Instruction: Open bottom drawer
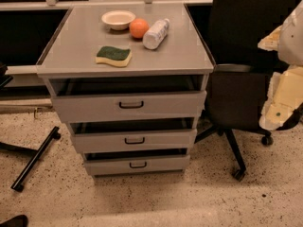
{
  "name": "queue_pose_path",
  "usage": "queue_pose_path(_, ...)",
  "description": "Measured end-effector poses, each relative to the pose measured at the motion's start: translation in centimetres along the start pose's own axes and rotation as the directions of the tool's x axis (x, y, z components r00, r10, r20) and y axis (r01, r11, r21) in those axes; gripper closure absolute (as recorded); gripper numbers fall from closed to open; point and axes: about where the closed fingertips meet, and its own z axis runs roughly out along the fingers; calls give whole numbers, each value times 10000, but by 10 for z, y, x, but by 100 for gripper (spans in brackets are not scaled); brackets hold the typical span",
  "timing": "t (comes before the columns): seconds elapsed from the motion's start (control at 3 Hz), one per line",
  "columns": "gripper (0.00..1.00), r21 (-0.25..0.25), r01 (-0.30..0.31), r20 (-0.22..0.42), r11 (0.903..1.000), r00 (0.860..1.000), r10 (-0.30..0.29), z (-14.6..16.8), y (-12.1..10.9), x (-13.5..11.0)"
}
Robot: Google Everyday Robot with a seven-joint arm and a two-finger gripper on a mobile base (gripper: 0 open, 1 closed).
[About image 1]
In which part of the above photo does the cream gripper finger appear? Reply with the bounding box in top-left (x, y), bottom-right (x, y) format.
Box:
top-left (258, 26), bottom-right (281, 51)

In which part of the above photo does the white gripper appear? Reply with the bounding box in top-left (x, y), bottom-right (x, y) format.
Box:
top-left (258, 66), bottom-right (303, 131)

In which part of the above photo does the grey bottom drawer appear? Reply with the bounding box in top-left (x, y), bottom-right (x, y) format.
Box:
top-left (84, 148), bottom-right (190, 176)

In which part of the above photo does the grey drawer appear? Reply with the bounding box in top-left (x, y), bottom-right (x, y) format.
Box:
top-left (84, 148), bottom-right (190, 176)
top-left (49, 76), bottom-right (206, 123)
top-left (70, 118), bottom-right (197, 153)

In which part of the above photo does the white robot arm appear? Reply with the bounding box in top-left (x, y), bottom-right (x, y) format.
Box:
top-left (258, 1), bottom-right (303, 131)

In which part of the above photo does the grey middle drawer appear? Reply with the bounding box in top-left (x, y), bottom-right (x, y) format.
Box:
top-left (70, 118), bottom-right (197, 153)

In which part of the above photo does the grey drawer cabinet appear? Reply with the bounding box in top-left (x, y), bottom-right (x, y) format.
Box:
top-left (38, 4), bottom-right (213, 176)

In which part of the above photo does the grey top drawer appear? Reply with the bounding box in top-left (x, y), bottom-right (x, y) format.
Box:
top-left (49, 76), bottom-right (206, 123)

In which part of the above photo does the black office chair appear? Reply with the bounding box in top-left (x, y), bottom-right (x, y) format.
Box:
top-left (193, 0), bottom-right (301, 180)

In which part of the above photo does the white plastic bottle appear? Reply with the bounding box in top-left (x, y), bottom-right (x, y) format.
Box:
top-left (143, 18), bottom-right (169, 50)

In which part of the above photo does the orange fruit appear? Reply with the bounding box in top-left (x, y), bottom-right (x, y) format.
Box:
top-left (129, 18), bottom-right (150, 39)

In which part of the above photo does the cream bowl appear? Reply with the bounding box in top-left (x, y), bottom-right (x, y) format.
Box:
top-left (101, 10), bottom-right (135, 31)

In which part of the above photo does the green yellow sponge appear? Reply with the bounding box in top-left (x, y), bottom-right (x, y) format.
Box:
top-left (96, 46), bottom-right (132, 67)

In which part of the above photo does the black table leg base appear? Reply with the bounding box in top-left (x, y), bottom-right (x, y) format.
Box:
top-left (0, 127), bottom-right (61, 192)

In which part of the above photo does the black object bottom left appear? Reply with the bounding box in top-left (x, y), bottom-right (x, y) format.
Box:
top-left (0, 215), bottom-right (28, 227)

